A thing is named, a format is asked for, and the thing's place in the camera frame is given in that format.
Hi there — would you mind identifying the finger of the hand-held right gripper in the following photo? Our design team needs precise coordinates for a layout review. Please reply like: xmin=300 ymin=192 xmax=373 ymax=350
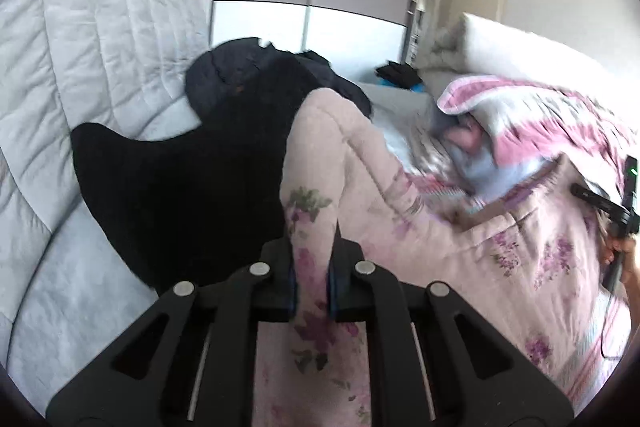
xmin=570 ymin=183 xmax=627 ymax=221

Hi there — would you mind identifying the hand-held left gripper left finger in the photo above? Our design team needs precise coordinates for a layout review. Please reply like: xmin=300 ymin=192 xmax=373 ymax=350
xmin=46 ymin=237 xmax=301 ymax=427

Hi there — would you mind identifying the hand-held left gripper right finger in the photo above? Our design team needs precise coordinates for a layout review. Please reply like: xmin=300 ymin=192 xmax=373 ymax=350
xmin=327 ymin=229 xmax=576 ymax=427

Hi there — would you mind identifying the pink floral padded jacket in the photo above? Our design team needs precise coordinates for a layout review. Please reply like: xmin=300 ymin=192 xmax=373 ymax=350
xmin=250 ymin=88 xmax=637 ymax=427

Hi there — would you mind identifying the person's right forearm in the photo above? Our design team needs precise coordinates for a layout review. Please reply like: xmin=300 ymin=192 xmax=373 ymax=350
xmin=620 ymin=266 xmax=640 ymax=305

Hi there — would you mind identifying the person's right hand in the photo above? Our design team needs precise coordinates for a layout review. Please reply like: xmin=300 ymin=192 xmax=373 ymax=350
xmin=602 ymin=234 xmax=640 ymax=269

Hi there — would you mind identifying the light blue blanket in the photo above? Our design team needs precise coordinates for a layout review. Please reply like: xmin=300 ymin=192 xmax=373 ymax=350
xmin=447 ymin=139 xmax=552 ymax=198

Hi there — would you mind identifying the pink and grey quilt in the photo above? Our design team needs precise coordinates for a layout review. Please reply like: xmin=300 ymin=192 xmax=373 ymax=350
xmin=436 ymin=74 xmax=640 ymax=208

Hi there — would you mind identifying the black fleece garment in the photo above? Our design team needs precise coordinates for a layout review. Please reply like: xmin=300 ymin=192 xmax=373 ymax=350
xmin=70 ymin=56 xmax=322 ymax=294

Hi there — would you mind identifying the black cloth pile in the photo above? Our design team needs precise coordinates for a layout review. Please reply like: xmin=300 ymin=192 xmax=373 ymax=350
xmin=375 ymin=62 xmax=427 ymax=91

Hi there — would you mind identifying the dark padded jacket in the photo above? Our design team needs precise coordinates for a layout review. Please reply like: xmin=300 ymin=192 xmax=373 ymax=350
xmin=184 ymin=37 xmax=374 ymax=124

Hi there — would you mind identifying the grey quilted headboard cover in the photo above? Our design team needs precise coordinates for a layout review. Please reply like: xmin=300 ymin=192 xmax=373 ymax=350
xmin=0 ymin=0 xmax=215 ymax=390

